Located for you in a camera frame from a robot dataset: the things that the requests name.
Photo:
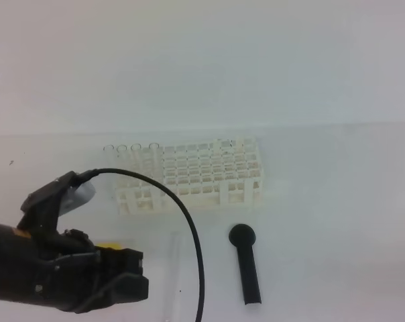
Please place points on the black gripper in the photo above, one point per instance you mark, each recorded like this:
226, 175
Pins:
87, 277

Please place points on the clear glass test tube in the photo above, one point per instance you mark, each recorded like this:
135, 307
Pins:
172, 276

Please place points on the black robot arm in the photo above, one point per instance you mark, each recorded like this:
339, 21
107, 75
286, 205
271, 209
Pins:
19, 280

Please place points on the test tube in rack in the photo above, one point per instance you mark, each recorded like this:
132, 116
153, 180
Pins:
135, 155
156, 158
109, 152
122, 157

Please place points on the white test tube rack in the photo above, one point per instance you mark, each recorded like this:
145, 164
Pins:
210, 175

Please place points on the yellow cube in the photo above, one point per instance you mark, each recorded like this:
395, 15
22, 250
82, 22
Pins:
112, 245

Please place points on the black round-headed tool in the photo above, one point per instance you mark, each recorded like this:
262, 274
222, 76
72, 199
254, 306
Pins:
243, 237

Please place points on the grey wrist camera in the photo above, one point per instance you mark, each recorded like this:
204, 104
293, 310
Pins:
76, 197

